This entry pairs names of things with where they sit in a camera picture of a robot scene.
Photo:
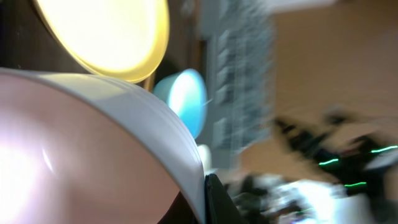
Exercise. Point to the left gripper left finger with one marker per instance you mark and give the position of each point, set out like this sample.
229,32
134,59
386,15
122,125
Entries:
179,212

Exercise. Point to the light blue bowl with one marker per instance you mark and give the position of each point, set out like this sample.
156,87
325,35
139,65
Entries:
185,94

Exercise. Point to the brown plastic serving tray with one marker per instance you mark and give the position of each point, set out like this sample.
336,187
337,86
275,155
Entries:
26,43

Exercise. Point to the yellow round plate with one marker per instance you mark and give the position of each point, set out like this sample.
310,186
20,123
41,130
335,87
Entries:
125,39

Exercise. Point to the white bowl with rice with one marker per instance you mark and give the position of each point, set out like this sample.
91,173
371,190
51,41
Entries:
79,148

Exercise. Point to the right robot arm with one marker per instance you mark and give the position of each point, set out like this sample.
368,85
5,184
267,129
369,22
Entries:
359,170

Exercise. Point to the grey dishwasher rack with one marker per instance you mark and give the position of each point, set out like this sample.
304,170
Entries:
238,47

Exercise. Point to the small pale green cup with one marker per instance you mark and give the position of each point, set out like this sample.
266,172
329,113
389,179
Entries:
205,156

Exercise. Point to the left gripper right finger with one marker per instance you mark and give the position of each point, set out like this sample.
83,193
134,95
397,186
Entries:
219,206

